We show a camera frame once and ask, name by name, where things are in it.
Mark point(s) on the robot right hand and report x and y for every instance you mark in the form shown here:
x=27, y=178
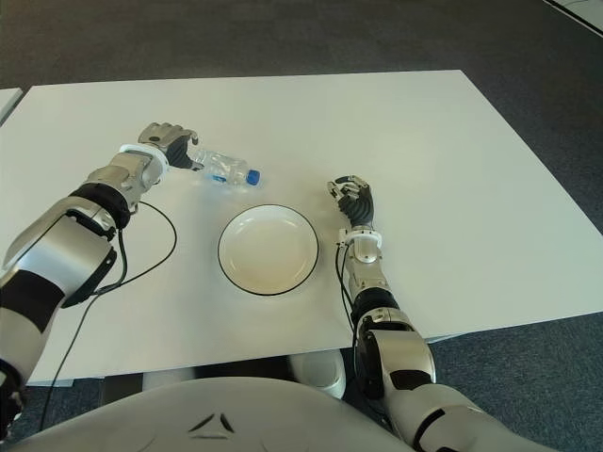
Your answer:
x=360, y=205

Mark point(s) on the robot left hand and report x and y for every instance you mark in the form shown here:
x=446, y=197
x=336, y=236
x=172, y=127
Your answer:
x=162, y=134

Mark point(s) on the clear water bottle blue cap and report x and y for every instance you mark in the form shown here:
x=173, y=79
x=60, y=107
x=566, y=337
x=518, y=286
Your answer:
x=226, y=167

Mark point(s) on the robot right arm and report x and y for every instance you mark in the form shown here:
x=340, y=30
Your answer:
x=400, y=339

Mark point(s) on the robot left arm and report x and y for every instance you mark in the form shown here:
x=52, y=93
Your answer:
x=70, y=240

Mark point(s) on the white plate black rim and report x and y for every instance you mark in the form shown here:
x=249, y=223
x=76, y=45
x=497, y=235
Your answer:
x=268, y=249

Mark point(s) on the neighbouring white table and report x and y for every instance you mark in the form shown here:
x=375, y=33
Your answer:
x=8, y=101

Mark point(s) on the robot right leg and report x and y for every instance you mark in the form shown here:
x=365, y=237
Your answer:
x=320, y=372

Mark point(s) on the robot leg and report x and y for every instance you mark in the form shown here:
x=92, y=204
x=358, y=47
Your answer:
x=169, y=374
x=320, y=372

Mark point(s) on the robot left leg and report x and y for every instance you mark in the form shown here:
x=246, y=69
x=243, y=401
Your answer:
x=169, y=374

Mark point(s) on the silver robot torso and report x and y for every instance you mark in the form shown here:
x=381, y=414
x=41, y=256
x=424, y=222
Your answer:
x=235, y=419

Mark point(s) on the white furniture panel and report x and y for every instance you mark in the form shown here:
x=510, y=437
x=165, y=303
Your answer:
x=584, y=11

